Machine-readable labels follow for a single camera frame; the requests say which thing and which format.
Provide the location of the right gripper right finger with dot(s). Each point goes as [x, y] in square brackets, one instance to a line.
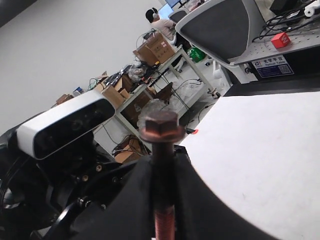
[197, 207]

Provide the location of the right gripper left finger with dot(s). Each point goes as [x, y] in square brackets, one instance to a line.
[130, 200]

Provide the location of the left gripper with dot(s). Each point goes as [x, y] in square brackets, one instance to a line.
[57, 180]

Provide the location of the copper hex flange bolt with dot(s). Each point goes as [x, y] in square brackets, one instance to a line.
[163, 172]

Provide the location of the flat cardboard box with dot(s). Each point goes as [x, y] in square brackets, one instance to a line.
[128, 152]

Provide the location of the small open cardboard box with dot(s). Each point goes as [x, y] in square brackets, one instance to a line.
[115, 93]

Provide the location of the large brown cardboard box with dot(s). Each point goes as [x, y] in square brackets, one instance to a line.
[155, 50]

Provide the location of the clear crumpled plastic bag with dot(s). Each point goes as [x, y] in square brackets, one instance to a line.
[153, 106]

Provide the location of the green bag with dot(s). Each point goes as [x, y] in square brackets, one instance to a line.
[196, 54]

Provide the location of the person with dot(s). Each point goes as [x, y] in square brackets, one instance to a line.
[162, 25]

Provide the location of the grey mesh office chair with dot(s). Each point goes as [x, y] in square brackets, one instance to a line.
[220, 27]

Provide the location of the metal bench with holes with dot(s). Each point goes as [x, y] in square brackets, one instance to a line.
[300, 53]

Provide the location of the red cube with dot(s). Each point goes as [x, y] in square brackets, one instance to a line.
[281, 40]

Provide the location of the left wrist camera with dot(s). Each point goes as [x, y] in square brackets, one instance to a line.
[62, 115]

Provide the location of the white frame desk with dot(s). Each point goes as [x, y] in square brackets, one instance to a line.
[190, 63]

